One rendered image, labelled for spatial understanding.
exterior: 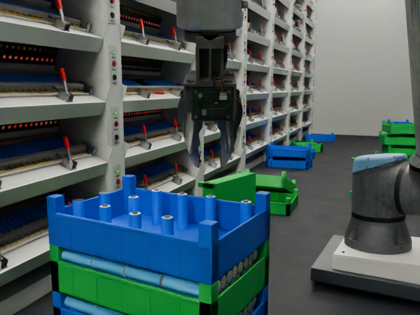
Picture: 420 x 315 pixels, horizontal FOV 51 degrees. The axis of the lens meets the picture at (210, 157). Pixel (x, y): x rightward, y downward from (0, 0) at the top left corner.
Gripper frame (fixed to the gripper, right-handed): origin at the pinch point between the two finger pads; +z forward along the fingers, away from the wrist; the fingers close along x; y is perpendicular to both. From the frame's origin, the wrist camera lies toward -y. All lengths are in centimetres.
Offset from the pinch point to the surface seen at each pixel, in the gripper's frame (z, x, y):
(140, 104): 17, -25, -87
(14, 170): 20, -50, -36
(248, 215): 8.6, 6.2, 3.4
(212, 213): 10.2, 0.4, 0.3
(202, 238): 3.6, -0.9, 17.4
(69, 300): 21.9, -22.9, 8.3
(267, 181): 66, 27, -122
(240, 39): 11, 18, -202
